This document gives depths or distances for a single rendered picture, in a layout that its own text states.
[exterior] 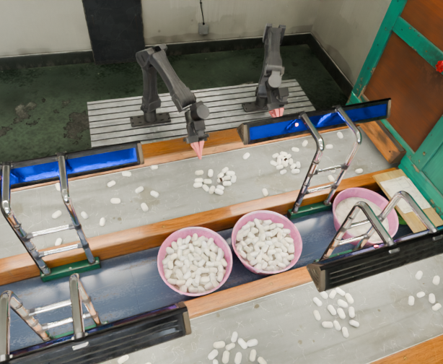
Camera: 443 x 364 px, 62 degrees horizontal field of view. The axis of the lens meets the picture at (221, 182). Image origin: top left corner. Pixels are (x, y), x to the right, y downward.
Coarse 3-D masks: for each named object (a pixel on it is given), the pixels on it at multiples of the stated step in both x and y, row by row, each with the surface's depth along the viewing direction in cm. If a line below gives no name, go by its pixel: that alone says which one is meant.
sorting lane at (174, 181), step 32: (192, 160) 164; (224, 160) 166; (256, 160) 168; (320, 160) 171; (352, 160) 173; (384, 160) 174; (32, 192) 147; (96, 192) 149; (128, 192) 150; (160, 192) 152; (192, 192) 153; (224, 192) 155; (256, 192) 156; (0, 224) 137; (32, 224) 138; (64, 224) 139; (96, 224) 140; (128, 224) 141; (0, 256) 129
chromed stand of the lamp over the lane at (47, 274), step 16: (64, 160) 109; (0, 176) 105; (64, 176) 105; (0, 192) 101; (64, 192) 103; (0, 208) 99; (16, 224) 103; (80, 224) 114; (80, 240) 120; (32, 256) 118; (48, 272) 128; (64, 272) 130; (80, 272) 134
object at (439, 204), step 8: (352, 96) 190; (400, 160) 167; (408, 160) 163; (400, 168) 168; (408, 168) 164; (416, 168) 159; (408, 176) 165; (416, 176) 160; (424, 176) 157; (416, 184) 161; (424, 184) 157; (432, 184) 154; (424, 192) 158; (432, 192) 154; (432, 200) 155; (440, 200) 151; (440, 208) 152; (440, 216) 152
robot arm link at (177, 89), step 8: (160, 48) 154; (136, 56) 156; (144, 56) 151; (152, 56) 149; (160, 56) 150; (144, 64) 154; (152, 64) 152; (160, 64) 149; (168, 64) 150; (160, 72) 151; (168, 72) 149; (168, 80) 150; (176, 80) 150; (168, 88) 152; (176, 88) 149; (184, 88) 151; (176, 96) 149; (184, 96) 150; (192, 96) 152; (184, 104) 150
